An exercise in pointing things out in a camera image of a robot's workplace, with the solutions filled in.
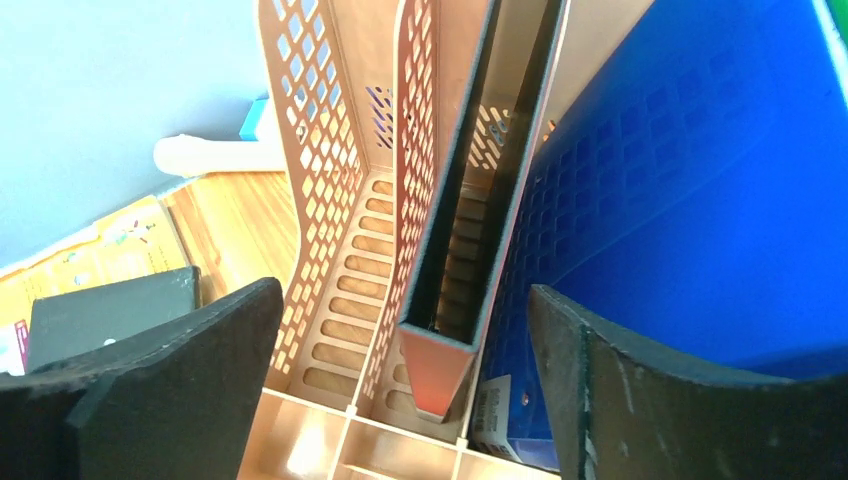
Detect beige rolled tube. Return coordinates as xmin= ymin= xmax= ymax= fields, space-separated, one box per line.
xmin=153 ymin=134 xmax=287 ymax=178

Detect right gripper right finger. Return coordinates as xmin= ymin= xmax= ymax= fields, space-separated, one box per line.
xmin=527 ymin=285 xmax=847 ymax=479

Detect blue white eraser block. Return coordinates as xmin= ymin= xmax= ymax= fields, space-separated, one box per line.
xmin=239 ymin=98 xmax=268 ymax=141

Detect red binder folder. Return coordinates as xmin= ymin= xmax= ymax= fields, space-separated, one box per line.
xmin=385 ymin=1 xmax=570 ymax=423

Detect green translucent plastic folder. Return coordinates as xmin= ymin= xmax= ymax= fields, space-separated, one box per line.
xmin=827 ymin=0 xmax=848 ymax=42

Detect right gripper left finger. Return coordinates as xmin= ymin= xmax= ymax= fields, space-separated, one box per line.
xmin=1 ymin=277 xmax=284 ymax=479

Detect blue binder folder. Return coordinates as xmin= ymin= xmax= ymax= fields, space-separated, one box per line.
xmin=470 ymin=1 xmax=847 ymax=476

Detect beige plastic file organizer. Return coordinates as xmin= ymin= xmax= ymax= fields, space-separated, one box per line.
xmin=235 ymin=0 xmax=657 ymax=480

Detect orange yellow booklet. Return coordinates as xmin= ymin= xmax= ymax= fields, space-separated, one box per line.
xmin=1 ymin=196 xmax=188 ymax=375

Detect black notebook with sticker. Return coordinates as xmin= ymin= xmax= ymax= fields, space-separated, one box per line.
xmin=26 ymin=266 xmax=201 ymax=373

